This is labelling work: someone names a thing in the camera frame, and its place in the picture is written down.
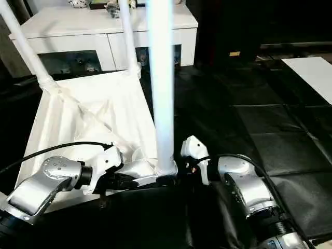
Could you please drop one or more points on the white plastic table top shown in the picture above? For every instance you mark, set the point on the white plastic table top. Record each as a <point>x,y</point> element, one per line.
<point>90,109</point>

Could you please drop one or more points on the white plastic table leg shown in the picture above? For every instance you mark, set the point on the white plastic table leg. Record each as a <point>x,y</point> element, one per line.
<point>162,77</point>
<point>129,39</point>
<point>23,46</point>

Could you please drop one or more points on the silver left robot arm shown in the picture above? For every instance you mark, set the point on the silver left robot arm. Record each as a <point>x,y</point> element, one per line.
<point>46,181</point>

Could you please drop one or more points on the black work mat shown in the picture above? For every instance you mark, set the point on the black work mat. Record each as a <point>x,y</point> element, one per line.
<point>259,124</point>

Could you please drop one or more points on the small yellow label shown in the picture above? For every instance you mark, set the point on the small yellow label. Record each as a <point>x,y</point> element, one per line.
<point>235,54</point>

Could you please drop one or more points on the white flat board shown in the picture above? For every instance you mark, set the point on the white flat board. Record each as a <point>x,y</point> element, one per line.
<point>311,75</point>

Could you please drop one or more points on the grey curtain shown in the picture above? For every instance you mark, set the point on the grey curtain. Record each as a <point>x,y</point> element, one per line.
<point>10,59</point>

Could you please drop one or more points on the white cabinet with glass doors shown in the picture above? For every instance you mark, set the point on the white cabinet with glass doors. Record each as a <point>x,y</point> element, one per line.
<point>77,26</point>

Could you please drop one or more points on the black tangled bundle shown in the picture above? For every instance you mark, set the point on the black tangled bundle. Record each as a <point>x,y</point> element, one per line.
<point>114,10</point>

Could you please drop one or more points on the floral patterned pot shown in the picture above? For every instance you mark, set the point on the floral patterned pot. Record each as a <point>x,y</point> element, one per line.
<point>77,3</point>

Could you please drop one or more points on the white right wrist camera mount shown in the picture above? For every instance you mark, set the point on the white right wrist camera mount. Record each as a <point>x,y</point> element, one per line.
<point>194,147</point>

